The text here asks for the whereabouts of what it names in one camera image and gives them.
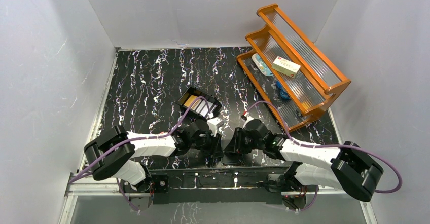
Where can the black box of cards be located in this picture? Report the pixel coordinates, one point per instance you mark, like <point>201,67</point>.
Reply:
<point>202,105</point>

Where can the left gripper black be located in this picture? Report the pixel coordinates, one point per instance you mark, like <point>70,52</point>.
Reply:
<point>216,145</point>

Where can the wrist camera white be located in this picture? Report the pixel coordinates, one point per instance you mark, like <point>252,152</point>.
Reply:
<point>246,117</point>
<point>214,125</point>

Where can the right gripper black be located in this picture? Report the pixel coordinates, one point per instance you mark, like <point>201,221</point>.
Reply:
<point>236,144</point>

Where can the black aluminium base frame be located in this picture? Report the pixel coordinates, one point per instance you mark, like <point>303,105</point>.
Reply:
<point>205,185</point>

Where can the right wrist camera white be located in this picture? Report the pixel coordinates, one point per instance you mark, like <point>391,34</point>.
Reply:
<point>246,117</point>

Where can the blue small object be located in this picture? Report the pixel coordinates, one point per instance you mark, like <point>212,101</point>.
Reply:
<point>282,93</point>

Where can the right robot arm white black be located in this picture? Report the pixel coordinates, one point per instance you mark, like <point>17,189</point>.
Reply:
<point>343,167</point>

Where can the orange wooden shelf rack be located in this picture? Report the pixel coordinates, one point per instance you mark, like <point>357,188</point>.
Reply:
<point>314,88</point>

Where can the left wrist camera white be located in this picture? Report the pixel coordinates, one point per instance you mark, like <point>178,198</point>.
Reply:
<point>214,125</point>

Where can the white blue oval package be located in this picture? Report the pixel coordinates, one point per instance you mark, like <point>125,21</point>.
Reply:
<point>261,65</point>

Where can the black card holder wallet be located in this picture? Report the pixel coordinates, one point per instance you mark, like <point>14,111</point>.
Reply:
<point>232,159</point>

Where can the cream cardboard box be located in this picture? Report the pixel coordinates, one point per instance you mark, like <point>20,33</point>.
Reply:
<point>285,67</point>

